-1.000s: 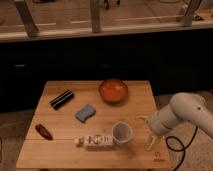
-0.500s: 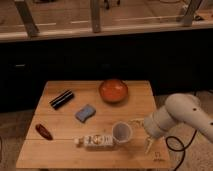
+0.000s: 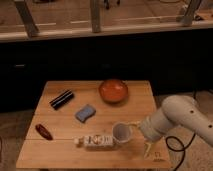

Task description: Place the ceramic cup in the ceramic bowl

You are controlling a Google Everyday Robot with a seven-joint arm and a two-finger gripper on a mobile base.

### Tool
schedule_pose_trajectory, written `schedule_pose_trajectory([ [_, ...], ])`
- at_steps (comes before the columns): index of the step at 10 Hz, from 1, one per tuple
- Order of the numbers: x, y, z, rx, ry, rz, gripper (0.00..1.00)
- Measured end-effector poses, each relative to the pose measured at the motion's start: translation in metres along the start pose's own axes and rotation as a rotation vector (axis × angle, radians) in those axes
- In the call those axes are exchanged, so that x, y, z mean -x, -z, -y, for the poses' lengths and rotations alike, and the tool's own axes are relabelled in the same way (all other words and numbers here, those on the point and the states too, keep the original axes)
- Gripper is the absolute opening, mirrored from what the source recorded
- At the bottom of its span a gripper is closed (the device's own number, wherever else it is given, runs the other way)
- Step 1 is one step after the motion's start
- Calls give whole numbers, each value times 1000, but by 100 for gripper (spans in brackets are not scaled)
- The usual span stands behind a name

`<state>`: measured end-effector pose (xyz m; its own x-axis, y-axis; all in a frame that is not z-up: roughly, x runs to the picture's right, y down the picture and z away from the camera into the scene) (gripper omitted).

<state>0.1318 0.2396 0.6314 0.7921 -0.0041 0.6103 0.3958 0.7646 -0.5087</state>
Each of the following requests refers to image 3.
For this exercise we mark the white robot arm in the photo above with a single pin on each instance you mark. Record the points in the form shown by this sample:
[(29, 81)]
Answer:
[(175, 110)]

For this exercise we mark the black striped case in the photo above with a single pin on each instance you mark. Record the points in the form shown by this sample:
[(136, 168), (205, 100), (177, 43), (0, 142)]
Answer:
[(61, 99)]

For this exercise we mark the right metal frame post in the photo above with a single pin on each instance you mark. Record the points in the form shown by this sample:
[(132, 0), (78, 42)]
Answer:
[(188, 12)]

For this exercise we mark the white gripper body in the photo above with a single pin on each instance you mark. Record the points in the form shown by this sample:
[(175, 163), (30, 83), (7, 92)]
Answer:
[(146, 130)]

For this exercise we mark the orange ceramic bowl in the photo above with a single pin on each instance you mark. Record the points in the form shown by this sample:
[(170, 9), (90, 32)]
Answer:
[(113, 90)]

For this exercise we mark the blue sponge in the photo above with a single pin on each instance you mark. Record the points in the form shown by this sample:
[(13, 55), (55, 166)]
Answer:
[(84, 113)]

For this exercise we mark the left metal frame post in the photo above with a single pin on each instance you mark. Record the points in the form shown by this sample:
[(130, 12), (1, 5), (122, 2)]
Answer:
[(27, 19)]

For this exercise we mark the metal frame post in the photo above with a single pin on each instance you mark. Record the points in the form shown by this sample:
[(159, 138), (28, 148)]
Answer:
[(95, 16), (188, 12), (27, 19)]

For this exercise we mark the white ceramic cup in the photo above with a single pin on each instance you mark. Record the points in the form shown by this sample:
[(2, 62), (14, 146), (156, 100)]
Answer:
[(121, 133)]

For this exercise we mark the dark red spoon rest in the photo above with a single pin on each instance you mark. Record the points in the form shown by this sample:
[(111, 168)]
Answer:
[(43, 132)]

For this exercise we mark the middle metal frame post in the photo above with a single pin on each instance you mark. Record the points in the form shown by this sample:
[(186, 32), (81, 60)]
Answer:
[(95, 16)]

